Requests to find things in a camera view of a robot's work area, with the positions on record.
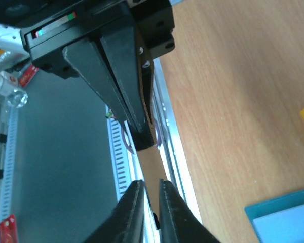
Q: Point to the teal leather card holder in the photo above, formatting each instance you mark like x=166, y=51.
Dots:
x=279, y=219

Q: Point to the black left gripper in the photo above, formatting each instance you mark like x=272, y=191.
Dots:
x=118, y=67

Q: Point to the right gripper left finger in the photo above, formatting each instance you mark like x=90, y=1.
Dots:
x=126, y=222

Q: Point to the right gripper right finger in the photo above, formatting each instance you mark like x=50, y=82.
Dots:
x=177, y=222

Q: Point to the clear plastic bottle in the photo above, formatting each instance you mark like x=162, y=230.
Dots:
x=10, y=91

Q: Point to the left small circuit board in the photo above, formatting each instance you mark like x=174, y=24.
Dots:
x=110, y=115

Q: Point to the grey slotted cable duct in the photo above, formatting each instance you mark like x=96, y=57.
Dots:
x=119, y=156

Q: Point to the red snack packet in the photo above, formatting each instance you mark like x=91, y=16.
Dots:
x=27, y=75

